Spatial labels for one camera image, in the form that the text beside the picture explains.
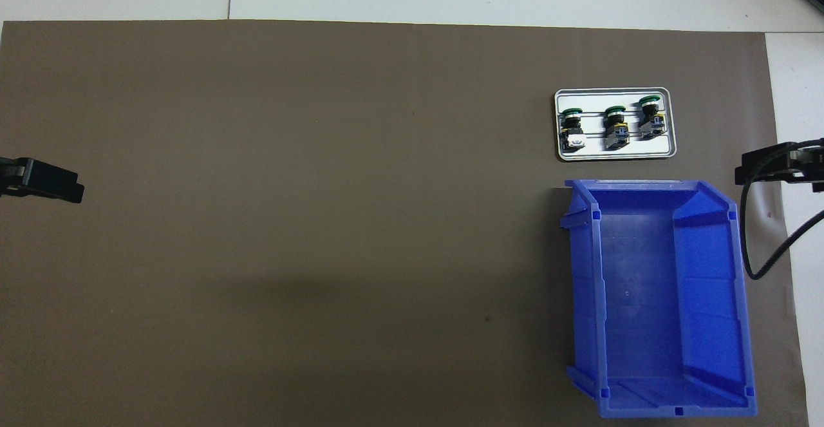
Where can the blue plastic storage bin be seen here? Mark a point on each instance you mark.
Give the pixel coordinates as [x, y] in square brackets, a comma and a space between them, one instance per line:
[644, 285]

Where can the green push button switch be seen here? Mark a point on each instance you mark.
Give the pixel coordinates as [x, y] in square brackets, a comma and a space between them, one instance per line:
[570, 132]
[651, 118]
[615, 129]

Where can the thin metal rod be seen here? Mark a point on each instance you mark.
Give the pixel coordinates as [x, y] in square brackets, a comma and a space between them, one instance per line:
[593, 120]
[593, 134]

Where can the brown table mat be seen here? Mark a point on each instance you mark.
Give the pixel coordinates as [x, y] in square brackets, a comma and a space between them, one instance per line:
[322, 221]

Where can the silver metal tray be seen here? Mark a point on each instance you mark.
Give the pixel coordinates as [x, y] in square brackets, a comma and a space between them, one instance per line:
[618, 154]

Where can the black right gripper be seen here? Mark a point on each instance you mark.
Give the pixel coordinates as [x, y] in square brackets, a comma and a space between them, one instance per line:
[812, 160]

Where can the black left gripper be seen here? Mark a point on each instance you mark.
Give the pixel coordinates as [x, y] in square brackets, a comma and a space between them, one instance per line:
[9, 177]

